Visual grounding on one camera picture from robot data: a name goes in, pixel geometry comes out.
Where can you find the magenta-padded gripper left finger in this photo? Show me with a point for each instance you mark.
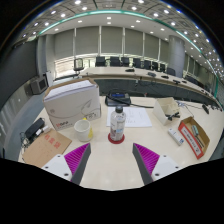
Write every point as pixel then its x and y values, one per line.
pixel 77 156

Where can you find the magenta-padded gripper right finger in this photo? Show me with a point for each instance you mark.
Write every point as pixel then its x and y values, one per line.
pixel 146 157

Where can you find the clear black-capped water bottle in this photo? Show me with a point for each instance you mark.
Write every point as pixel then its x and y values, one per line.
pixel 117 125

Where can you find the white cup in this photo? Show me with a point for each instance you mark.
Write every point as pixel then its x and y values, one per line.
pixel 81 130

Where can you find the brown kraft envelope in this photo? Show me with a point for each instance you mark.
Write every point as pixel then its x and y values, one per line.
pixel 45 148

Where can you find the small white rectangular box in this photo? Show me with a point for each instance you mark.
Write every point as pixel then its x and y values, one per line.
pixel 175 136

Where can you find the flat round red coaster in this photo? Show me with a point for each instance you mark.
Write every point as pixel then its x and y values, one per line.
pixel 111 140

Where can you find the white printed paper sheet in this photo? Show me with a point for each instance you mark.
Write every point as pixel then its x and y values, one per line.
pixel 136 118

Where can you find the red-sided open cardboard box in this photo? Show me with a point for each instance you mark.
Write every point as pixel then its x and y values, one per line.
pixel 190 140

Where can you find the small white open box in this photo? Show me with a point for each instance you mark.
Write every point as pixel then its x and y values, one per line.
pixel 161 110

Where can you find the white paper ream box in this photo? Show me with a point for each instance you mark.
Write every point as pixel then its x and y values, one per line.
pixel 71 106

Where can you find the black power adapter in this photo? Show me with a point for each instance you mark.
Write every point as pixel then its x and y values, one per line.
pixel 34 128

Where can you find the grey whiteboard eraser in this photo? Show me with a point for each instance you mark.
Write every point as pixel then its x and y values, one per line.
pixel 195 130

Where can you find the grey box monitor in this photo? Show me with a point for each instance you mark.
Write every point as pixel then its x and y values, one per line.
pixel 38 85

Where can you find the black desk microphone units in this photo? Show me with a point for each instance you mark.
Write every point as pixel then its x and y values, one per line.
pixel 152 74

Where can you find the long curved conference desk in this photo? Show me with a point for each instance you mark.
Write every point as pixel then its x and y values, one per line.
pixel 116 75

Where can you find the mesh-back office chair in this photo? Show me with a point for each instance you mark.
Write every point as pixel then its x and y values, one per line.
pixel 78 64

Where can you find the row of black office chairs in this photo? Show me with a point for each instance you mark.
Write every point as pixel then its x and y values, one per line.
pixel 115 61

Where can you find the round ceiling lights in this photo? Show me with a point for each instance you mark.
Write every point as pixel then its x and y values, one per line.
pixel 77 2

